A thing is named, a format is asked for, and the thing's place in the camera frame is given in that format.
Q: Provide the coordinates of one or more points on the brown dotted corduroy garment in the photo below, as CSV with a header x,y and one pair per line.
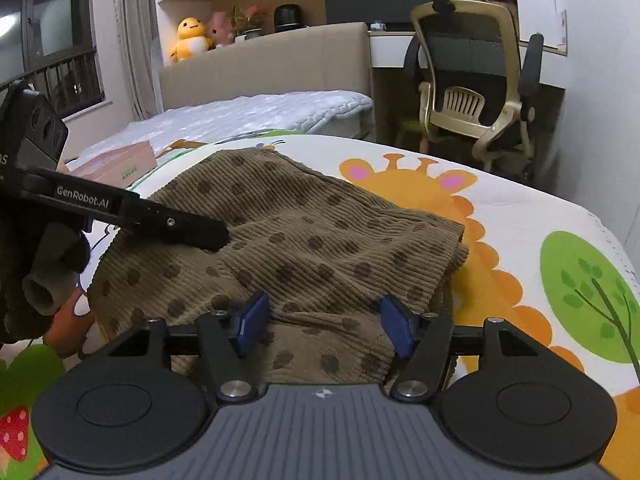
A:
x,y
322,249

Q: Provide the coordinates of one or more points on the yellow duck plush toy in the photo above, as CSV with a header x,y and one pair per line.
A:
x,y
192,39

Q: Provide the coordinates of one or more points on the cartoon animal print bedsheet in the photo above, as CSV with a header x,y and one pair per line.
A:
x,y
544,379

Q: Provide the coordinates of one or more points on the white paper on wall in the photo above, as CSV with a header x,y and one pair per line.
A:
x,y
545,17

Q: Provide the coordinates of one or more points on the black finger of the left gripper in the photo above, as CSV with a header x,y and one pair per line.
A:
x,y
89,201

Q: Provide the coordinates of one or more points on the dark window with railing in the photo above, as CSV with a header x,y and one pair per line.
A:
x,y
49,44

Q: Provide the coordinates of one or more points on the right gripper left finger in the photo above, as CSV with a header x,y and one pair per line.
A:
x,y
227,338

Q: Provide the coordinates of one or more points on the beige mesh office chair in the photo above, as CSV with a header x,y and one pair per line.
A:
x,y
493,114

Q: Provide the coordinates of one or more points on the beige curtain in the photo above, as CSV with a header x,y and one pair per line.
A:
x,y
139,46

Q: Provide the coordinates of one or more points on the beige bed headboard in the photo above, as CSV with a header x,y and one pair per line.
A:
x,y
317,58

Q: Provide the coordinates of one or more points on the pink cardboard box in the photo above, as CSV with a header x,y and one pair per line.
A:
x,y
119,168

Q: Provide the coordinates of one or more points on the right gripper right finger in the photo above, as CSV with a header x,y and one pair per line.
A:
x,y
422,343

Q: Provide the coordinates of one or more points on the black round speaker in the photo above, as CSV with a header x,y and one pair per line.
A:
x,y
288,17

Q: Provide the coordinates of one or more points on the pink plush toy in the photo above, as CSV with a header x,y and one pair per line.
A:
x,y
220,29

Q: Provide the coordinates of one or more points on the potted red flower plant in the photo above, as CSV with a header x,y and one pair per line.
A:
x,y
247,23

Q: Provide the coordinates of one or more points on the white desk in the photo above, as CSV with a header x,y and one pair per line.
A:
x,y
459,55

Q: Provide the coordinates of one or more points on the white quilted mattress pad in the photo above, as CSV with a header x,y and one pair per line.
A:
x,y
242,117

